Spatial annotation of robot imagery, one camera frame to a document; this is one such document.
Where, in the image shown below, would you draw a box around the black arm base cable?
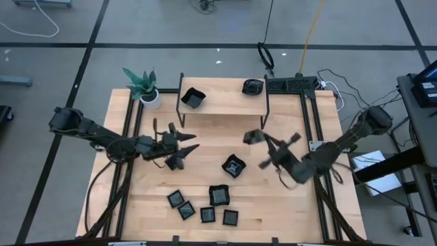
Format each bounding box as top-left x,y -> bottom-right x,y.
83,157 -> 119,236

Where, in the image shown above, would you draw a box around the grey desk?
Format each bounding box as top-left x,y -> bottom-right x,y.
397,72 -> 437,170

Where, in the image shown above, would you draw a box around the white power cable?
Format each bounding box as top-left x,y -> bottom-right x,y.
319,80 -> 345,113

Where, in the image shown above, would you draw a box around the black furniture base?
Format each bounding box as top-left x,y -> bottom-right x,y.
0,105 -> 15,131

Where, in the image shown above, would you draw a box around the white paper sheet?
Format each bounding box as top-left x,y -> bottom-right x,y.
350,149 -> 403,197

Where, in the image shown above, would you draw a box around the wooden shelf black metal legs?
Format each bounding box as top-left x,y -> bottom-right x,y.
175,71 -> 270,129

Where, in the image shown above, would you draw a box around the white floor cable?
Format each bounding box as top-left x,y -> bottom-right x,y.
0,0 -> 60,38

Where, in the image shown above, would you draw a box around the long black floor cable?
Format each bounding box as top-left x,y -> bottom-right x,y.
354,177 -> 437,225

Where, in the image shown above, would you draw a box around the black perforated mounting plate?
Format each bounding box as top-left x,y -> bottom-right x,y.
266,75 -> 318,93

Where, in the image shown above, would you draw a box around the grey cart base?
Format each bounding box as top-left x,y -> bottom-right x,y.
12,0 -> 74,8

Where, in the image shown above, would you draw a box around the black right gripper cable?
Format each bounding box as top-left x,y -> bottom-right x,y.
278,167 -> 298,191

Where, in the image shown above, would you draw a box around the green artificial plant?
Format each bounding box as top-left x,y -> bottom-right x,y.
122,66 -> 158,100

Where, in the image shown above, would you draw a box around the yellow hanging cable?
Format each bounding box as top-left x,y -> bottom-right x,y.
298,0 -> 325,77

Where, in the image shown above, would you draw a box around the black wavy square mini plate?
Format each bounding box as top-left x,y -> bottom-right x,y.
242,129 -> 266,146
208,184 -> 231,207
221,154 -> 247,179
180,87 -> 207,109

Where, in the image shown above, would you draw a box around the black laptop blue screen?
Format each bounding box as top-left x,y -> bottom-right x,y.
410,60 -> 437,109

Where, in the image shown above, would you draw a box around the black oval mini plate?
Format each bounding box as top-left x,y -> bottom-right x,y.
241,79 -> 265,96

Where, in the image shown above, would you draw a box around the black hanging cable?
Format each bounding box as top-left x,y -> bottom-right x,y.
257,0 -> 276,77

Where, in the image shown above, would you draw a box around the black cable bundle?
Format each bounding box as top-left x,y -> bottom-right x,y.
190,0 -> 219,15

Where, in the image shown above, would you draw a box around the black small square mini plate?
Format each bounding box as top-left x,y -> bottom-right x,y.
177,200 -> 196,221
200,206 -> 216,223
223,209 -> 239,227
167,190 -> 186,209

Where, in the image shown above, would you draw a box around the grey furniture foot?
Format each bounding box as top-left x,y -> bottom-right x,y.
0,75 -> 33,87

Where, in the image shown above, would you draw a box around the white plant pot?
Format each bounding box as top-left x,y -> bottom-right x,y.
139,89 -> 162,111

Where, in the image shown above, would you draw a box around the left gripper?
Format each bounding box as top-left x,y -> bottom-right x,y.
136,123 -> 201,171

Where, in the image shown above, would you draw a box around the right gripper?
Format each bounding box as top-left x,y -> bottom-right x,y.
258,132 -> 304,172

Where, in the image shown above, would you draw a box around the black desk crossbar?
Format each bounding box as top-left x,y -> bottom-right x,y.
353,146 -> 427,184

